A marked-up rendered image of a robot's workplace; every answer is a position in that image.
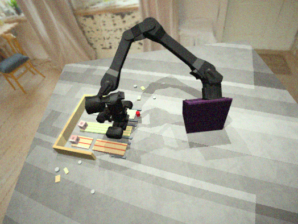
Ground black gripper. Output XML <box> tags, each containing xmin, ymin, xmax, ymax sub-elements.
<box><xmin>106</xmin><ymin>100</ymin><xmax>133</xmax><ymax>140</ymax></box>

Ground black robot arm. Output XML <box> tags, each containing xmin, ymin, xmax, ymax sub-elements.
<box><xmin>85</xmin><ymin>17</ymin><xmax>224</xmax><ymax>123</ymax></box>

